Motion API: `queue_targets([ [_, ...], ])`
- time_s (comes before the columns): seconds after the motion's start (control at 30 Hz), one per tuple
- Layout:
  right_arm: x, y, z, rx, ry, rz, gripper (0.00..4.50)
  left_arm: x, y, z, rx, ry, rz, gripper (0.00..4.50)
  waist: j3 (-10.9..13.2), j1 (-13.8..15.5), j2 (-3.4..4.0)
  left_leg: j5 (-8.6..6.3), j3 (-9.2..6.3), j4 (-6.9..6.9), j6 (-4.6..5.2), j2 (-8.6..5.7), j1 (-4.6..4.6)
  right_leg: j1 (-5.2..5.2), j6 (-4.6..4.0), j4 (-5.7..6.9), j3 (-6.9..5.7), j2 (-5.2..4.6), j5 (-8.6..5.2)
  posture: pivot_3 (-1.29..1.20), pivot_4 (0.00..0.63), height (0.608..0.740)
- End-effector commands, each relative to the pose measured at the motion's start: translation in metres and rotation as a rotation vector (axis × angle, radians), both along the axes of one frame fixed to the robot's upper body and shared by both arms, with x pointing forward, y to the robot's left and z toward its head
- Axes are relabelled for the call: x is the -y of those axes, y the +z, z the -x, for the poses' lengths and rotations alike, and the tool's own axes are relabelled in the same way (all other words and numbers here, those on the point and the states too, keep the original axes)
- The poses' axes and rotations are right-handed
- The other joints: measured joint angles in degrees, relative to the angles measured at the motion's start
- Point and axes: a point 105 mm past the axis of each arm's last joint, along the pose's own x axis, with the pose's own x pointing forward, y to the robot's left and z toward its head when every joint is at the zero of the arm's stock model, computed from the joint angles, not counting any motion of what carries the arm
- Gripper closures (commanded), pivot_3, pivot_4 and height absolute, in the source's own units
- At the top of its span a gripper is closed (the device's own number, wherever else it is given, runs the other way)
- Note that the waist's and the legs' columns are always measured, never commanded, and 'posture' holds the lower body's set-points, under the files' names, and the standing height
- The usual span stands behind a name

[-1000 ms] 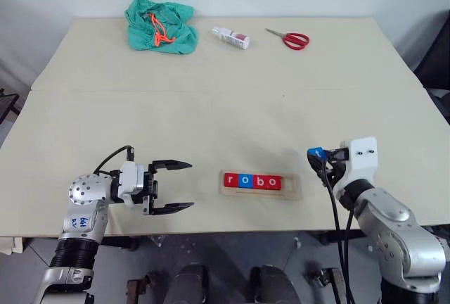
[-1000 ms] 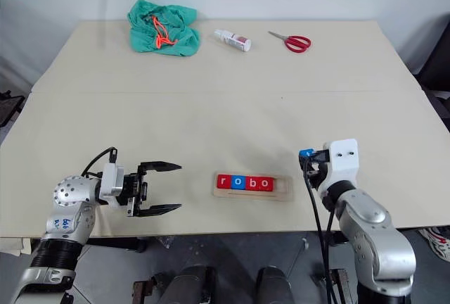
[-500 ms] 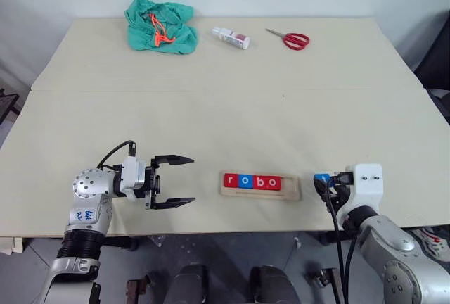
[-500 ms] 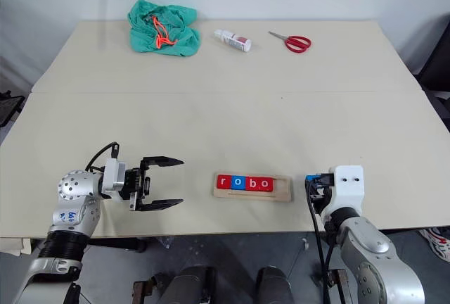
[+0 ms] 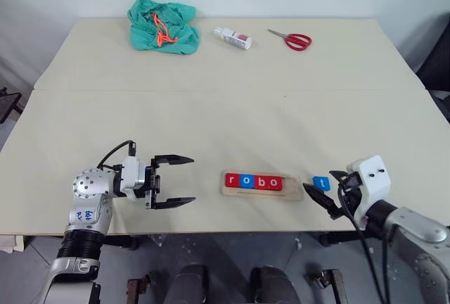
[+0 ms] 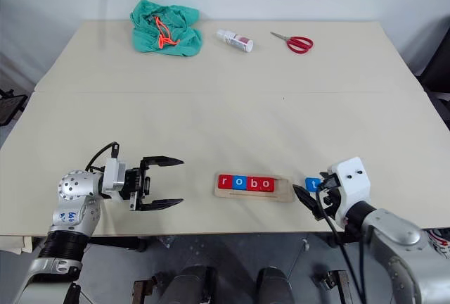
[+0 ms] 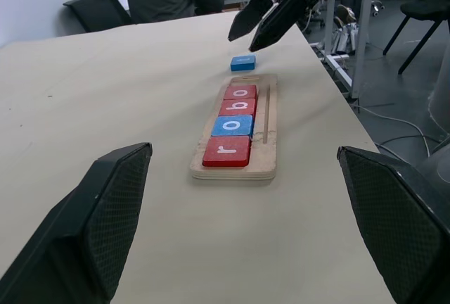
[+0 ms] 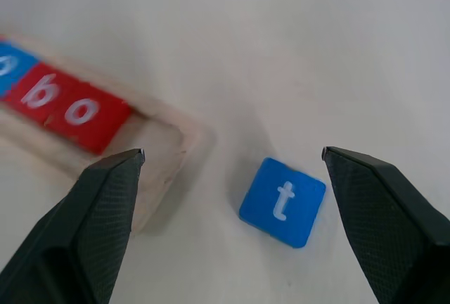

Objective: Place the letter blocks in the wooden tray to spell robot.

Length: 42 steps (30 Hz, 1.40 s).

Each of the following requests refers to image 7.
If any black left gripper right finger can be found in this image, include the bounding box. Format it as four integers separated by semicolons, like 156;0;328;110
336;145;450;304

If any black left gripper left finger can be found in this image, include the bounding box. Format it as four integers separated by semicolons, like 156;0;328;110
0;141;154;304

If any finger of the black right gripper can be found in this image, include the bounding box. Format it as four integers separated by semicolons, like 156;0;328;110
227;0;279;42
247;0;318;53

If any blue tile letter t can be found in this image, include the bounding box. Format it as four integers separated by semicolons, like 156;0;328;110
230;54;257;72

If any red tile letter o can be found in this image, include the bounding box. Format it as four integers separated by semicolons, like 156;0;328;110
223;84;259;101

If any red tile letter b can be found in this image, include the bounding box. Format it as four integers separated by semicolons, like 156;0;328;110
218;98;258;118

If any blue tile letter o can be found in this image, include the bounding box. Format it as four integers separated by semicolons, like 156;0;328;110
210;115;255;140

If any wooden letter tray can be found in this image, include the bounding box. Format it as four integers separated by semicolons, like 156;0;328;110
189;73;279;182

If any red tile letter r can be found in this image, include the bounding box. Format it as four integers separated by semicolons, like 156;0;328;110
202;135;252;168

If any black chair with thin legs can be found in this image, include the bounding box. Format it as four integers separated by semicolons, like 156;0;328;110
381;0;450;75

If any black office chair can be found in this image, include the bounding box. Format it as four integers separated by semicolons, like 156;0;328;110
63;0;133;36

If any white floor cable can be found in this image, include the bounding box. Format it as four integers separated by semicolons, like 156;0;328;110
353;103;440;159

